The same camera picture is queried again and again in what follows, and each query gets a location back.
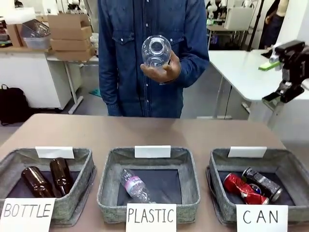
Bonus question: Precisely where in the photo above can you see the plastic water bottle pink label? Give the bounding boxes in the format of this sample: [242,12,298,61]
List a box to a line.
[120,168,156,204]

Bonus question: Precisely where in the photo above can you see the person in denim shirt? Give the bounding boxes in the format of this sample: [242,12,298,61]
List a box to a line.
[97,0,210,119]

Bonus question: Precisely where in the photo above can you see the large white work table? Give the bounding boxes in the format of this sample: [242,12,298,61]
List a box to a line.
[208,49,309,122]

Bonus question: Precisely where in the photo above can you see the black drink can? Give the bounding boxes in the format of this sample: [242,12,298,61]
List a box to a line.
[241,167,283,203]

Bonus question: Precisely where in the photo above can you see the white paper sign PLASTIC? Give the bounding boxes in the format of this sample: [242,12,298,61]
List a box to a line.
[125,203,178,232]

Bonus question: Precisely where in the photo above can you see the brown glass beer bottle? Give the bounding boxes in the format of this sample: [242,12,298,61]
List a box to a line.
[49,157,74,198]
[21,166,55,199]

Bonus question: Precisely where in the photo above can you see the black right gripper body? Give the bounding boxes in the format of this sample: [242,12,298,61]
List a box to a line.
[274,40,309,86]

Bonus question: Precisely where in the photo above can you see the background person dark clothes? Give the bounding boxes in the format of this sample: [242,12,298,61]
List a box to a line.
[259,0,289,50]

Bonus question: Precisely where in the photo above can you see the blank white card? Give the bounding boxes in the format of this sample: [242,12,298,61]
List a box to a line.
[134,145,172,159]
[227,145,267,159]
[35,145,75,160]

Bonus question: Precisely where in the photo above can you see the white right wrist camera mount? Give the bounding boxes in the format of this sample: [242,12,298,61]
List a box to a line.
[268,44,282,62]

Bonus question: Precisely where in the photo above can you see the grey background lab table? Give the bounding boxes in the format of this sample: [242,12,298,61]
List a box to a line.
[207,24,250,50]

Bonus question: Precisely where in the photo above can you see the small upright cardboard box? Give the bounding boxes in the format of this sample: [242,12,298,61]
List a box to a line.
[5,23,28,48]

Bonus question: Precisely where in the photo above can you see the white paper sign BOTTLE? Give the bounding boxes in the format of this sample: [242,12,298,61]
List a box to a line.
[0,197,56,232]

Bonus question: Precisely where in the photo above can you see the black tripod pole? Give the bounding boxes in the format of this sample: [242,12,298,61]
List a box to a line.
[248,0,264,52]

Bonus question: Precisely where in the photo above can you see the black perforated tray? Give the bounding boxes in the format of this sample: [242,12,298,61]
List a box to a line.
[21,19,52,38]

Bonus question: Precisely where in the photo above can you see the person's left hand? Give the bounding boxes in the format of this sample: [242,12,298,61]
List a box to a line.
[140,51,182,86]

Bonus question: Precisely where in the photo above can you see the crushed red can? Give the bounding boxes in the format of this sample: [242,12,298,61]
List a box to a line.
[222,172,270,206]

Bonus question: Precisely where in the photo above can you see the person's left forearm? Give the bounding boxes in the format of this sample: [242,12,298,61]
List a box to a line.
[169,47,211,89]

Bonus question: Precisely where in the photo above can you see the grey fabric basket bottle label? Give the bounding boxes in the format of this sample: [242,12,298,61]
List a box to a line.
[0,147,98,228]

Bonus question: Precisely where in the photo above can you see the white foam block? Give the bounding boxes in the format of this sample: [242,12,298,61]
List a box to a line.
[4,6,36,25]

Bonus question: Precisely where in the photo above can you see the flat cardboard box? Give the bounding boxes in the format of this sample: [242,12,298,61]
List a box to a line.
[50,38,92,52]
[54,47,96,61]

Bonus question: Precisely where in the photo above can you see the white paper sign CAN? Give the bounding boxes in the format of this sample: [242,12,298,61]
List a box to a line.
[236,204,289,232]

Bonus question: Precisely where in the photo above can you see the clear plastic storage bin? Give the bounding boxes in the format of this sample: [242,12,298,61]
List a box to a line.
[23,36,52,49]

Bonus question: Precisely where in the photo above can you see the wooden table top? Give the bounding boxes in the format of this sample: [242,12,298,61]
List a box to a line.
[0,46,54,54]

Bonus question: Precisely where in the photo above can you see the white equipment case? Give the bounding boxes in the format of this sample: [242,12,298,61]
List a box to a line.
[224,6,257,30]

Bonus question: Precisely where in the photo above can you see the grey fabric basket plastic label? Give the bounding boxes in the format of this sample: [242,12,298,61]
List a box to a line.
[97,145,201,224]

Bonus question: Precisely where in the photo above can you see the white table with metal legs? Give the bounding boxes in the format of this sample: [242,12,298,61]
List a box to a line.
[46,56,100,115]

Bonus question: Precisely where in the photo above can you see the black backpack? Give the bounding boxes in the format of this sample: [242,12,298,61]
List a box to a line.
[0,84,31,127]

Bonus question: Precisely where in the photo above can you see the person's right forearm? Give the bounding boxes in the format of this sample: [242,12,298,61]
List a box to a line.
[98,60,122,117]

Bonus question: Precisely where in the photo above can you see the white cabinet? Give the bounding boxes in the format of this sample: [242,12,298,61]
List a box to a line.
[0,51,73,110]

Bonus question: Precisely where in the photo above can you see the grey fabric basket can label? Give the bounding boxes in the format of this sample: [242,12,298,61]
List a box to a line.
[206,147,309,227]

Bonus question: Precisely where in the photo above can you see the large open cardboard box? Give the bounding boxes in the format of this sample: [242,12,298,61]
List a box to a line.
[46,14,93,41]

